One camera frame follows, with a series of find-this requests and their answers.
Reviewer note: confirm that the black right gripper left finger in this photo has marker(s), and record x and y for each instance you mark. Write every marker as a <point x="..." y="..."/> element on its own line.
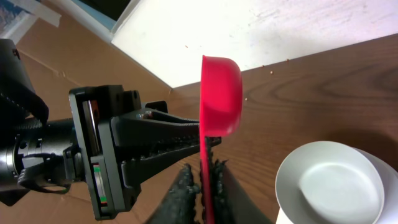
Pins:
<point x="178" y="205"/>

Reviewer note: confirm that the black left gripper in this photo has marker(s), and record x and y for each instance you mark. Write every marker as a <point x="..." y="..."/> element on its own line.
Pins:
<point x="110" y="124"/>

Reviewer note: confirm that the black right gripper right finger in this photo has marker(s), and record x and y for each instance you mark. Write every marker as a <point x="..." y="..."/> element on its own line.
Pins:
<point x="231" y="204"/>

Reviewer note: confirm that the red measuring scoop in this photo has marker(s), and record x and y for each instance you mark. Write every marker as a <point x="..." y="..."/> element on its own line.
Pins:
<point x="221" y="101"/>

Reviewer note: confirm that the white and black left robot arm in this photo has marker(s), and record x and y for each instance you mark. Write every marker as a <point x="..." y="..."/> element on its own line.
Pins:
<point x="36" y="154"/>

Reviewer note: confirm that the white digital kitchen scale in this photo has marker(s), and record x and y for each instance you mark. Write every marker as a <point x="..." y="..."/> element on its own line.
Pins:
<point x="282" y="218"/>

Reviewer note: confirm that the white round bowl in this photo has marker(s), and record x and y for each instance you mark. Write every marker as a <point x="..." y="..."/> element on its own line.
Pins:
<point x="330" y="182"/>

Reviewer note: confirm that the brown cardboard sheet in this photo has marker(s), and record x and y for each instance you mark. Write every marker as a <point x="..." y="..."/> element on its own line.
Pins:
<point x="57" y="59"/>

